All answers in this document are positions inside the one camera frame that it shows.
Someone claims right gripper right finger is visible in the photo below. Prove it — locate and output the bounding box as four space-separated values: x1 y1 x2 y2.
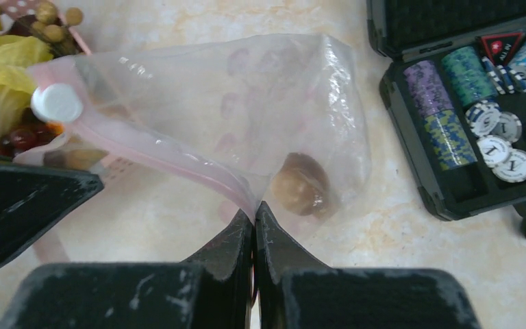
255 203 480 328

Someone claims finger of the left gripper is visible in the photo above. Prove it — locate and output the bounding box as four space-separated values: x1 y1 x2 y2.
0 156 104 268

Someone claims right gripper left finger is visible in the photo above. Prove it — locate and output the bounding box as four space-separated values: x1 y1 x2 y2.
0 212 254 328

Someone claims dark red grape bunch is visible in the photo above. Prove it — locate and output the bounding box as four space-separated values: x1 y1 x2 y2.
0 108 64 158

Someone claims brown mushroom toy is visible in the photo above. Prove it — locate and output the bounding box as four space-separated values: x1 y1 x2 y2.
270 152 338 218

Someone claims clear zip top bag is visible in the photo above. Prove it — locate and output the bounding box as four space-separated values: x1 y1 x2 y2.
13 32 373 265

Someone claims pink plastic food basket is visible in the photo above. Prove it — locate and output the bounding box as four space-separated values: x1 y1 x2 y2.
0 0 155 182

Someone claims tan longan fruit cluster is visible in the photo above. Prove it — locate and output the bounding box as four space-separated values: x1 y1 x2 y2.
30 1 84 44

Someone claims purple poker chip stack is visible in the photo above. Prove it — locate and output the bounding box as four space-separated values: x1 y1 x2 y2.
403 60 454 118

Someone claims black poker chip case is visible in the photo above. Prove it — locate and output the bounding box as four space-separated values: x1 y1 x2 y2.
367 1 526 238

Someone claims green poker chip stack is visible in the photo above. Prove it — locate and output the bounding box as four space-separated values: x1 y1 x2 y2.
441 46 497 107

